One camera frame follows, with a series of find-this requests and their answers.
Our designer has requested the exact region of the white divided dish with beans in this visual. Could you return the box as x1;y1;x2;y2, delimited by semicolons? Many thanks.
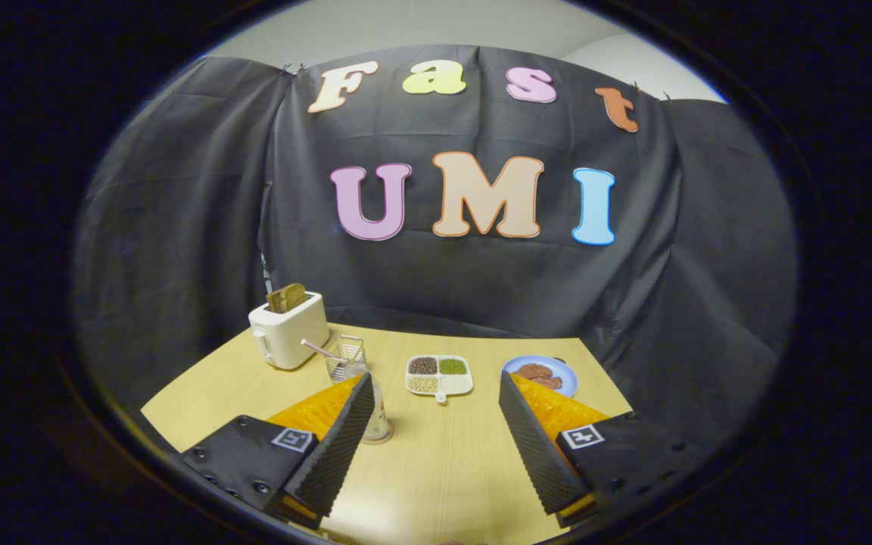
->
405;354;475;405

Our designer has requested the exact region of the white toaster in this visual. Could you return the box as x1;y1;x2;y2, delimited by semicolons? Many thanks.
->
248;291;330;371

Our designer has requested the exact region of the light blue plate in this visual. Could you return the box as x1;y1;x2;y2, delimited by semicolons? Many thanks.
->
501;355;579;400

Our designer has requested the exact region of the small wire basket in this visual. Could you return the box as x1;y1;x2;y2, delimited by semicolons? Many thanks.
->
324;335;368;384

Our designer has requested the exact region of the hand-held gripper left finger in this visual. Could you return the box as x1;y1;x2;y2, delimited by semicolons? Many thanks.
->
179;372;376;531

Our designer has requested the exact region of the clear glass bottle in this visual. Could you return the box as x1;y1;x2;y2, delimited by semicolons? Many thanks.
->
360;369;395;445

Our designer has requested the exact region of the brown toast slice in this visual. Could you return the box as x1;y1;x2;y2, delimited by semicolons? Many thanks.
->
266;283;310;314

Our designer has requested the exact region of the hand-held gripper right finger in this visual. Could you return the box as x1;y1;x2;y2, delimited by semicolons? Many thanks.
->
498;369;717;529

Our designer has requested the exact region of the wooden table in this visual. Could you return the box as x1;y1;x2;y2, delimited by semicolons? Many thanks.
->
139;323;634;545

